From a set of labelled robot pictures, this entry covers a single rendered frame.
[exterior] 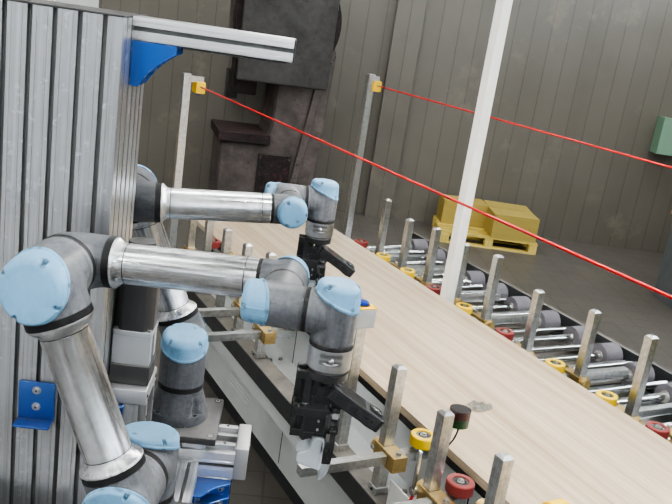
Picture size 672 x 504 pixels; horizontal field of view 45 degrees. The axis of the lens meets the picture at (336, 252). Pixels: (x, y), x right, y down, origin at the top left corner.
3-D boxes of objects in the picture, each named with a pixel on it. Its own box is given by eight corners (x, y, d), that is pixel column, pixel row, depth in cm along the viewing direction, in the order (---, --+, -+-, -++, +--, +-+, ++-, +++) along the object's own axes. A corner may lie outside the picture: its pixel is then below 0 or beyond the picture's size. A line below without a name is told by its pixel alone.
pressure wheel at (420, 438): (428, 475, 246) (435, 442, 243) (402, 468, 247) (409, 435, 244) (432, 463, 253) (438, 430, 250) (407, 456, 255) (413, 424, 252)
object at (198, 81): (169, 259, 440) (186, 74, 413) (164, 254, 448) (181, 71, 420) (189, 259, 445) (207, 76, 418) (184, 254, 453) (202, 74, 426)
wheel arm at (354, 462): (300, 481, 229) (302, 467, 227) (295, 474, 231) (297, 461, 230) (427, 461, 249) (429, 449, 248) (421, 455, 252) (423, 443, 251)
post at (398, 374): (372, 508, 250) (398, 367, 237) (367, 502, 253) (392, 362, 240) (382, 506, 252) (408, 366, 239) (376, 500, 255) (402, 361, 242)
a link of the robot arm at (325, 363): (352, 338, 139) (355, 357, 131) (348, 362, 140) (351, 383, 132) (308, 333, 138) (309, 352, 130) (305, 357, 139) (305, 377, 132)
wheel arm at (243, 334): (192, 345, 313) (193, 335, 312) (190, 341, 316) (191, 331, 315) (294, 339, 334) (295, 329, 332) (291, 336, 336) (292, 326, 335)
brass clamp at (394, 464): (389, 474, 239) (392, 459, 238) (367, 451, 250) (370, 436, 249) (407, 471, 242) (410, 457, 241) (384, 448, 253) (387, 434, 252)
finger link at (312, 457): (292, 476, 142) (298, 429, 139) (325, 479, 142) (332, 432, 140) (291, 486, 139) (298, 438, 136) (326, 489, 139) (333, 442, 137)
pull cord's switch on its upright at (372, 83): (344, 258, 492) (372, 74, 461) (337, 253, 499) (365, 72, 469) (355, 258, 495) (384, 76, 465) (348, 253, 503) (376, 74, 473)
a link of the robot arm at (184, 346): (156, 388, 201) (160, 338, 197) (158, 365, 214) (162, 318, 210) (204, 391, 204) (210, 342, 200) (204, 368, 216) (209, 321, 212)
